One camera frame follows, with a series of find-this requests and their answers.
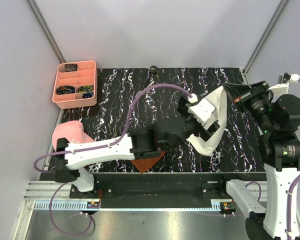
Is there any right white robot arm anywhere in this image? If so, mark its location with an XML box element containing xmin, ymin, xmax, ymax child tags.
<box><xmin>217</xmin><ymin>73</ymin><xmax>300</xmax><ymax>240</ymax></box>

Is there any white cloth napkin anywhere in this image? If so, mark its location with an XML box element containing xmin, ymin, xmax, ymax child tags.
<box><xmin>186</xmin><ymin>86</ymin><xmax>227</xmax><ymax>156</ymax></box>

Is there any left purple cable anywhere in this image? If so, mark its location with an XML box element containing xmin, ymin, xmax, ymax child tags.
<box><xmin>33</xmin><ymin>83</ymin><xmax>195</xmax><ymax>236</ymax></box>

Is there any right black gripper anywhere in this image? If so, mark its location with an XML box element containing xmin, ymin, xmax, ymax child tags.
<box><xmin>222</xmin><ymin>79</ymin><xmax>277</xmax><ymax>133</ymax></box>

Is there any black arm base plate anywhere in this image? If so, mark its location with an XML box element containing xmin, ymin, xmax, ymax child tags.
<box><xmin>69</xmin><ymin>172</ymin><xmax>248</xmax><ymax>210</ymax></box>

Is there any pink divided organizer tray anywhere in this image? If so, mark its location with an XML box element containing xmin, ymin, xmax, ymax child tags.
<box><xmin>52</xmin><ymin>60</ymin><xmax>98</xmax><ymax>110</ymax></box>

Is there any black spoon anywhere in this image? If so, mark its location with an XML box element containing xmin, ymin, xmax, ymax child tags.
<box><xmin>144</xmin><ymin>65</ymin><xmax>158</xmax><ymax>89</ymax></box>

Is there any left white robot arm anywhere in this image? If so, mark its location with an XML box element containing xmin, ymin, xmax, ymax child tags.
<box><xmin>54</xmin><ymin>97</ymin><xmax>227</xmax><ymax>198</ymax></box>

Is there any brown folded cloth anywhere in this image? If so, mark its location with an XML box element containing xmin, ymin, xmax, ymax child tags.
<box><xmin>131</xmin><ymin>151</ymin><xmax>166</xmax><ymax>174</ymax></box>

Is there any pink baseball cap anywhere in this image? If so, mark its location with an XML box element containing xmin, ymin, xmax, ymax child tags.
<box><xmin>52</xmin><ymin>120</ymin><xmax>95</xmax><ymax>151</ymax></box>

